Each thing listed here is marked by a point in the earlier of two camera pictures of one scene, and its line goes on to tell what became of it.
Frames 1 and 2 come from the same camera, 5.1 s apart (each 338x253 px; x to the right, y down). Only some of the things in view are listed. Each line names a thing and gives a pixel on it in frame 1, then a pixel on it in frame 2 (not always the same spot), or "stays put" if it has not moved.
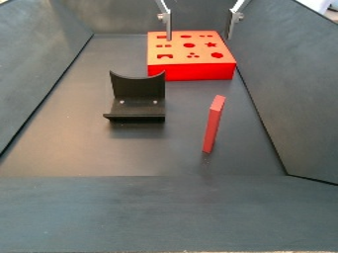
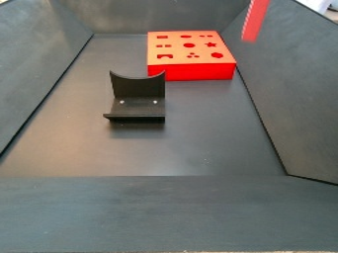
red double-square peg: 213,122 to 256,15
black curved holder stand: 140,99 stays put
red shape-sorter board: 196,55 stays put
